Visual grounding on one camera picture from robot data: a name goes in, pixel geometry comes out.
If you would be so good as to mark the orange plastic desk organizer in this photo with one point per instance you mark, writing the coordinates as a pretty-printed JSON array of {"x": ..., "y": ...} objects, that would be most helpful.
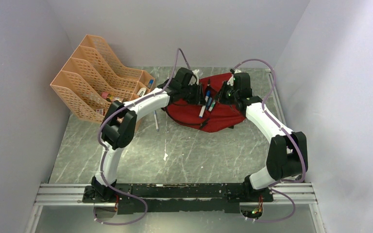
[{"x": 93, "y": 68}]

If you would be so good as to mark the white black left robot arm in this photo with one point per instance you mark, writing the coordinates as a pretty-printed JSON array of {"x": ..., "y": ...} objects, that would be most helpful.
[{"x": 118, "y": 127}]

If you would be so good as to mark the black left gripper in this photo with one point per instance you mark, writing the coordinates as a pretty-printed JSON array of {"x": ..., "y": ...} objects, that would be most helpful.
[{"x": 200, "y": 97}]

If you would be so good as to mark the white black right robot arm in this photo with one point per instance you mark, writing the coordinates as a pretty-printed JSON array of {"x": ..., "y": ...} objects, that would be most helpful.
[{"x": 287, "y": 154}]

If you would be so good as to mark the white stapler in organizer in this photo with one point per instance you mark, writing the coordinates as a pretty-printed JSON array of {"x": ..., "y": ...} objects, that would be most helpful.
[{"x": 142, "y": 91}]

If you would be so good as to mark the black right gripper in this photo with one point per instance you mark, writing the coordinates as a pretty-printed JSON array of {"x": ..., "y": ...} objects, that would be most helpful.
[{"x": 221, "y": 99}]

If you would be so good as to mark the red student backpack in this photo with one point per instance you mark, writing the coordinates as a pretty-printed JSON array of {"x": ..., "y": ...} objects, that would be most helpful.
[{"x": 220, "y": 117}]

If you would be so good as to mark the aluminium frame rail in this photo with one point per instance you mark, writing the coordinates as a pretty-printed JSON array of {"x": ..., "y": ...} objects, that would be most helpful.
[{"x": 82, "y": 194}]

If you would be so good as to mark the blue white marker pen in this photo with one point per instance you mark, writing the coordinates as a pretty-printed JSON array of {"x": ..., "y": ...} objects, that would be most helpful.
[{"x": 207, "y": 95}]

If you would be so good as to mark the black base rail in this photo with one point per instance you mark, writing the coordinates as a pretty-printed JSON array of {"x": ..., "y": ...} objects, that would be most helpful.
[{"x": 186, "y": 197}]

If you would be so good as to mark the pink bottle in organizer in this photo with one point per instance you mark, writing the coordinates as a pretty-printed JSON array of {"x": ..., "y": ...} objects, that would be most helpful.
[{"x": 110, "y": 98}]

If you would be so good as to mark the white green glue stick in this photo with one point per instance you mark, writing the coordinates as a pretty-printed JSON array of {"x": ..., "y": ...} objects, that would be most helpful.
[{"x": 211, "y": 106}]

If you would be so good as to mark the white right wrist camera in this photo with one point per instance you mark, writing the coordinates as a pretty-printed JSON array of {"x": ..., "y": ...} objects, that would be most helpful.
[{"x": 230, "y": 82}]

